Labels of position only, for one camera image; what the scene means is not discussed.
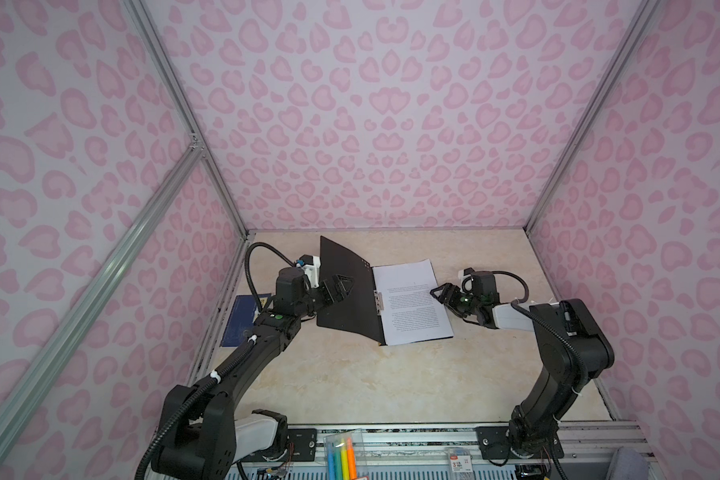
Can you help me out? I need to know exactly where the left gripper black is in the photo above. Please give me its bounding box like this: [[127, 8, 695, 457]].
[[296, 275, 358, 320]]

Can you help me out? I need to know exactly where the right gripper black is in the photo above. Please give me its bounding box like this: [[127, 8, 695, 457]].
[[428, 284, 482, 319]]

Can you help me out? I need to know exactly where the orange and black folder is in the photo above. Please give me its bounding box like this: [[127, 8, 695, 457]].
[[317, 236, 453, 346]]

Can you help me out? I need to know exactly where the text sheet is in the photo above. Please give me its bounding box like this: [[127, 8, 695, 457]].
[[372, 259, 453, 346]]

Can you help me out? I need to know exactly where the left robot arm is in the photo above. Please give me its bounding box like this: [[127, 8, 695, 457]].
[[134, 267, 354, 479]]

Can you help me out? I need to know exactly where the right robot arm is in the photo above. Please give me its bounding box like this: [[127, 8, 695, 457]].
[[430, 274, 615, 458]]

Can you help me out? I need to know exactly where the blue paperback book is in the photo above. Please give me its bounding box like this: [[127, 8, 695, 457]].
[[220, 294, 257, 348]]

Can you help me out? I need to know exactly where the box of coloured markers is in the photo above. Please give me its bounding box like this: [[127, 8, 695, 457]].
[[324, 429, 368, 480]]

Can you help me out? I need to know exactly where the small red white label box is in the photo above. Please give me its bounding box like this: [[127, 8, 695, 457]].
[[446, 447, 475, 480]]

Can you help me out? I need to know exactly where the grey cloth at corner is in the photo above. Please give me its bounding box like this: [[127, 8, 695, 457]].
[[605, 447, 650, 480]]

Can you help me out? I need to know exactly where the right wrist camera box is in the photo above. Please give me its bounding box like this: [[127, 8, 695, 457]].
[[458, 268, 500, 303]]

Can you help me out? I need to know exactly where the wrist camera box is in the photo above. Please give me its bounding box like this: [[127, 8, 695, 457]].
[[276, 255, 321, 301], [458, 268, 500, 303]]

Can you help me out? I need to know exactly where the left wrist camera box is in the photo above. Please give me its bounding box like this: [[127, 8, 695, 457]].
[[276, 255, 321, 301]]

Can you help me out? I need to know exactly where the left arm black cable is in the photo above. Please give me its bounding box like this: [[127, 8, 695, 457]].
[[243, 241, 295, 313]]

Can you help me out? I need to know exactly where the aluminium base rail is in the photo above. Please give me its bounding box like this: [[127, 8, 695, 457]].
[[223, 417, 663, 479]]

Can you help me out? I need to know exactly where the aluminium frame corner post left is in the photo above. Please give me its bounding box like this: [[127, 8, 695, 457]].
[[123, 0, 249, 239]]

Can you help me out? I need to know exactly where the aluminium frame corner post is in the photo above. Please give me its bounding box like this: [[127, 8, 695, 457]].
[[523, 0, 664, 236], [123, 0, 249, 239]]

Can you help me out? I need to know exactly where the aluminium frame corner post right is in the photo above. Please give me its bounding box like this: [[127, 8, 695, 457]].
[[523, 0, 664, 236]]

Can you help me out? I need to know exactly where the aluminium diagonal frame bar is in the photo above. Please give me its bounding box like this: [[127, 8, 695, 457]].
[[0, 145, 204, 466]]

